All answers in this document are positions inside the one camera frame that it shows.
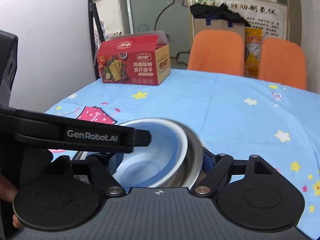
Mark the black cloth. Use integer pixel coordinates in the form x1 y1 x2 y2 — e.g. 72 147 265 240
189 3 252 27

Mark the person's left hand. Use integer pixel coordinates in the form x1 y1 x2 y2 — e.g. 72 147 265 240
0 174 24 230

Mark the glass panel with cartoon outline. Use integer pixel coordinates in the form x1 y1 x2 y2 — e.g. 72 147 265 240
125 0 193 70

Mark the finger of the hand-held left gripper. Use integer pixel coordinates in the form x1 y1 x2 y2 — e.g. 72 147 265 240
132 129 152 147

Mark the blue printed tablecloth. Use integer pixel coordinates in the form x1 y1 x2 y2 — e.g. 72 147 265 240
45 67 320 240

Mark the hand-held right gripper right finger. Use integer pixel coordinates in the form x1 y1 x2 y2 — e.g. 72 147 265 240
191 150 282 197

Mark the stainless steel bowl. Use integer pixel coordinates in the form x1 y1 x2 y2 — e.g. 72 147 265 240
72 117 208 188

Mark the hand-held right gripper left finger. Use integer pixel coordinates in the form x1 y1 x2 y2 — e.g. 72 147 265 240
41 154 127 197

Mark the red cracker box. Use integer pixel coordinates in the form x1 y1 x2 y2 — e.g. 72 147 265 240
96 31 172 86

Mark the black folding stand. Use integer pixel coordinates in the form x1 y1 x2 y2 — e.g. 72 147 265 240
87 0 106 80

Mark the white ribbed bowl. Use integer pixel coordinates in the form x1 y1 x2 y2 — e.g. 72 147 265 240
114 120 189 187

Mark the blue plastic bowl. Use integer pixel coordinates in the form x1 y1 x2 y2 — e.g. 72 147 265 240
110 126 180 187

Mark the yellow snack packet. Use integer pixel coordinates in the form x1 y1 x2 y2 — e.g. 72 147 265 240
244 27 264 78

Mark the orange chair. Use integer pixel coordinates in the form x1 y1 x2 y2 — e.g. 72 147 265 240
257 37 307 90
187 29 245 77

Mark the wall poster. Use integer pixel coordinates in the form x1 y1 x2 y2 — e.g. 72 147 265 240
187 0 288 40

